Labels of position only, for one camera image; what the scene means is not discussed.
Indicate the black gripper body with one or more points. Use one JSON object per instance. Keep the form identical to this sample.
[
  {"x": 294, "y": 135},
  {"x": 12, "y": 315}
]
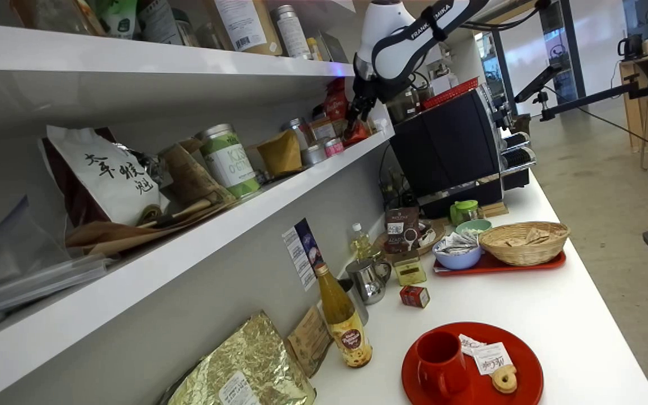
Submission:
[{"x": 368, "y": 93}]

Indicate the orange foil packet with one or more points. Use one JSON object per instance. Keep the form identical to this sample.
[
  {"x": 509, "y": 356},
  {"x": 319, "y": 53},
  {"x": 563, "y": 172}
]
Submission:
[{"x": 341, "y": 115}]

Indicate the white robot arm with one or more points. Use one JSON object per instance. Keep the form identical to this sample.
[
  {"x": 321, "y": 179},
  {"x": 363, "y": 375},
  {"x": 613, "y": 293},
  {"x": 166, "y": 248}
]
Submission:
[{"x": 395, "y": 43}]

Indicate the white bottle on top shelf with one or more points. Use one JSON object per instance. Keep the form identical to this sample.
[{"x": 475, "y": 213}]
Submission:
[{"x": 291, "y": 32}]

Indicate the yellow pouch on shelf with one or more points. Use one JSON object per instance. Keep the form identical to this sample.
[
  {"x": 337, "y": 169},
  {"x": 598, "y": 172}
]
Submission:
[{"x": 282, "y": 154}]

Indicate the brown paper packet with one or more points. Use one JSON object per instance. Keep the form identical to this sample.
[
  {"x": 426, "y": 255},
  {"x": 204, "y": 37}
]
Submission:
[{"x": 310, "y": 341}]

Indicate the white upper shelf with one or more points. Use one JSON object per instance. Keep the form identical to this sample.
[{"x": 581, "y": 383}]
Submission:
[{"x": 51, "y": 77}]

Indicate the white shelf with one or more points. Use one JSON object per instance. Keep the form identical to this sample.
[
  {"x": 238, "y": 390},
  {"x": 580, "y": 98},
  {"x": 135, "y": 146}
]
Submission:
[
  {"x": 51, "y": 77},
  {"x": 53, "y": 329}
]

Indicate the white lower shelf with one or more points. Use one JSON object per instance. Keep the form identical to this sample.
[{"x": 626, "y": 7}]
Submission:
[{"x": 53, "y": 329}]

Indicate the black coffee machine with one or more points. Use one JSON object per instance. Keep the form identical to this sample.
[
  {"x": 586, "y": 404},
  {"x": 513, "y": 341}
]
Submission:
[{"x": 456, "y": 151}]

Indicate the green cup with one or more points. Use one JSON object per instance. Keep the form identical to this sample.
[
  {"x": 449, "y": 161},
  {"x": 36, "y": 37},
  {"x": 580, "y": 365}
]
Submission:
[{"x": 465, "y": 209}]

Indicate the green lidded jar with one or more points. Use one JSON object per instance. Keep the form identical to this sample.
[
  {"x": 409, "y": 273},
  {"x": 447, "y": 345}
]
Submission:
[{"x": 231, "y": 163}]

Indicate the blue white leaflet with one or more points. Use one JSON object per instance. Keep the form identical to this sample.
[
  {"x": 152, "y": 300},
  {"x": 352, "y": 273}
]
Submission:
[{"x": 304, "y": 251}]

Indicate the light blue bowl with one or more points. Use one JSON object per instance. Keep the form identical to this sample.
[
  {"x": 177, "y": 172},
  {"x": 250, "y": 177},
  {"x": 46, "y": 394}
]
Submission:
[{"x": 458, "y": 251}]

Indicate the small yellow box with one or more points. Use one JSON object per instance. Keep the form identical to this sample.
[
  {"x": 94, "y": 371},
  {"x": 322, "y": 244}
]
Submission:
[{"x": 411, "y": 271}]

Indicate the silver metal pitcher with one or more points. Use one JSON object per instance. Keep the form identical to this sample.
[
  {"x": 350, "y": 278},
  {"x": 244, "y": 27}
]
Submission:
[{"x": 369, "y": 278}]

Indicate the brown paper roll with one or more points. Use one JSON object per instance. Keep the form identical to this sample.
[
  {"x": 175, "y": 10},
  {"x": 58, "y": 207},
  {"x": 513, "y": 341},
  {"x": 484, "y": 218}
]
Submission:
[{"x": 190, "y": 181}]

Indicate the rectangular red tray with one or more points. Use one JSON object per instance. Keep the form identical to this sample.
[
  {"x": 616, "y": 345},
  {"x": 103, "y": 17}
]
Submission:
[{"x": 494, "y": 267}]

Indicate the small red tin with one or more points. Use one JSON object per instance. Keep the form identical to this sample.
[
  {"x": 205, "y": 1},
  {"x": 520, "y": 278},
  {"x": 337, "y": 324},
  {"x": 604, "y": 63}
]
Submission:
[{"x": 414, "y": 295}]

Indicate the woven wicker basket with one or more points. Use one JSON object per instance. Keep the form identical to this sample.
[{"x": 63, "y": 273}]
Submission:
[{"x": 525, "y": 244}]

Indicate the yellow glass bottle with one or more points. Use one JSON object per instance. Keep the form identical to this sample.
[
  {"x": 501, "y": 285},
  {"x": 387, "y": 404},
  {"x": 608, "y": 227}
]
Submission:
[{"x": 343, "y": 321}]

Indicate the white bag with calligraphy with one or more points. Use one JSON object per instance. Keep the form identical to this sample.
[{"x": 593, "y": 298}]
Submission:
[{"x": 100, "y": 181}]

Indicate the red mug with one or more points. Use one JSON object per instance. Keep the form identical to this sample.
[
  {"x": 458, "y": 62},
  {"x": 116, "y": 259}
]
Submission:
[{"x": 440, "y": 368}]

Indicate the white paper packets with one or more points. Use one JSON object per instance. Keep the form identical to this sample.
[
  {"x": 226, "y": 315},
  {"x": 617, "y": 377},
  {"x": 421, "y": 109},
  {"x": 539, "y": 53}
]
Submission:
[{"x": 487, "y": 356}]

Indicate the gold foil bag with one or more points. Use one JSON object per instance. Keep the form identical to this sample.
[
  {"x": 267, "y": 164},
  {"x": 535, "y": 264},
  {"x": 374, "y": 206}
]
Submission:
[{"x": 248, "y": 368}]

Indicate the round red tray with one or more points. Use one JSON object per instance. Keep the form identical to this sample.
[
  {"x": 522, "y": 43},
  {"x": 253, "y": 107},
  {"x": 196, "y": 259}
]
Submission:
[{"x": 472, "y": 363}]

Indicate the ring shaped cookie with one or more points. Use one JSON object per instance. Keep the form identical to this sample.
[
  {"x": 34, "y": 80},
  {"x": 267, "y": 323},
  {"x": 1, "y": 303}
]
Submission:
[{"x": 505, "y": 378}]

